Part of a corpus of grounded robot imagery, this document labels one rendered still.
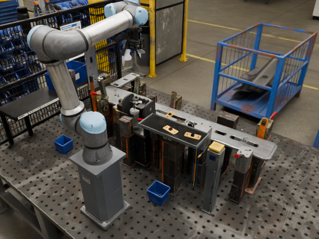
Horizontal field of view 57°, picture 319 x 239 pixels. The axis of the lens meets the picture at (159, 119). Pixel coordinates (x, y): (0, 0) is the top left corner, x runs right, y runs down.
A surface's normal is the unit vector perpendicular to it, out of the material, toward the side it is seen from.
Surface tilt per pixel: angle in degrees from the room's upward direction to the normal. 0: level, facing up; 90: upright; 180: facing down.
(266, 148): 0
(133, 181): 0
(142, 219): 0
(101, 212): 90
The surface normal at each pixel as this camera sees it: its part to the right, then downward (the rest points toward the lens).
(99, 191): 0.11, 0.54
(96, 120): 0.10, -0.79
